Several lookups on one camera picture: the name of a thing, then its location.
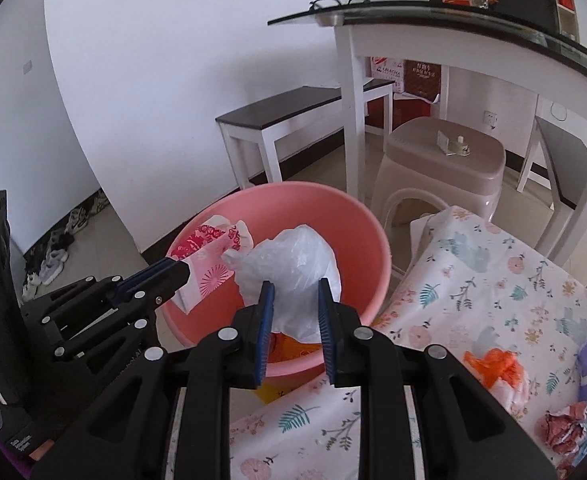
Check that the white table with glass top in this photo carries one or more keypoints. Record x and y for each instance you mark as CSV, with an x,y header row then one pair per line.
x,y
398,40

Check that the white red printed carton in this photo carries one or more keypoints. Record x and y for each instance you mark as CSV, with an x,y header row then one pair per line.
x,y
387,72

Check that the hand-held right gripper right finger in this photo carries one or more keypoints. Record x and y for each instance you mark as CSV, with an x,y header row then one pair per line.
x,y
327,340

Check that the pink white patterned wrapper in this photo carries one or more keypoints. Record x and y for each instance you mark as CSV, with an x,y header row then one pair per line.
x,y
208,260

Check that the black eyeglasses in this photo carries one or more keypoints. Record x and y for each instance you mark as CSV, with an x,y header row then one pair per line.
x,y
338,4

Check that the dark red carton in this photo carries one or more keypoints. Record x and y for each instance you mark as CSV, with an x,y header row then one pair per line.
x,y
422,79

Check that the beige plastic stool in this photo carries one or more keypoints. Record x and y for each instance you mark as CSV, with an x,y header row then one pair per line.
x,y
423,160

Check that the white plastic bag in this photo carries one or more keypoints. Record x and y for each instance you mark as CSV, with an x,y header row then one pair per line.
x,y
288,265

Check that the pink plastic bucket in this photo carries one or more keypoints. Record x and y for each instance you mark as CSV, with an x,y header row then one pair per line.
x,y
323,220

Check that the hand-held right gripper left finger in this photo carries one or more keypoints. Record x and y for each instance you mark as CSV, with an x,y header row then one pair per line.
x,y
266,340

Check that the floral tablecloth table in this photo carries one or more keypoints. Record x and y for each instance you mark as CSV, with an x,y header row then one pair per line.
x,y
473,285

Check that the wall outlet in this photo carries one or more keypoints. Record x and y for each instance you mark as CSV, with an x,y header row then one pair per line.
x,y
490,118

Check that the white wall shelf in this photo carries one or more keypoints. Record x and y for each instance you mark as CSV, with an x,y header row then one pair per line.
x,y
568,22

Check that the orange plastic wrapper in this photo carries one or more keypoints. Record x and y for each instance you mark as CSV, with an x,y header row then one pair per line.
x,y
493,362

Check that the row of shoes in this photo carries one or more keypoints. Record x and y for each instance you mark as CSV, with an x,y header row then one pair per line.
x,y
56,255

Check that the red foil wrapper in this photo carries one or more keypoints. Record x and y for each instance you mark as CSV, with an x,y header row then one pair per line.
x,y
563,427

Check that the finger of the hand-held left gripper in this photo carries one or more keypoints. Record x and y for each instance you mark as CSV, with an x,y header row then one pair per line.
x,y
146,272
171,282

